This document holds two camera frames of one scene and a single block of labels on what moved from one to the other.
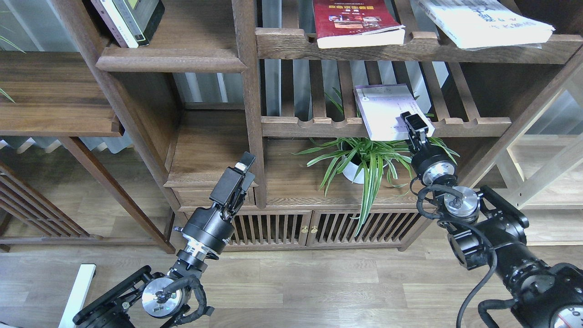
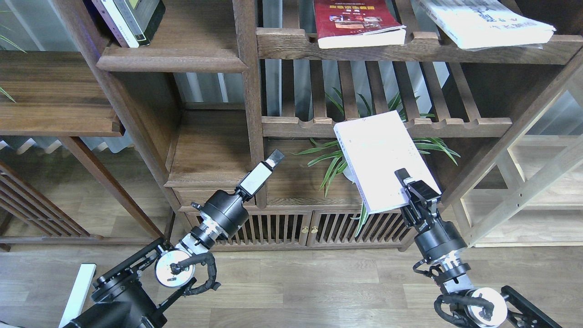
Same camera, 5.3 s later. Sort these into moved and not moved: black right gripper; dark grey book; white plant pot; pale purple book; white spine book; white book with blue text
Moved: pale purple book; black right gripper
Not moved: white spine book; white plant pot; dark grey book; white book with blue text
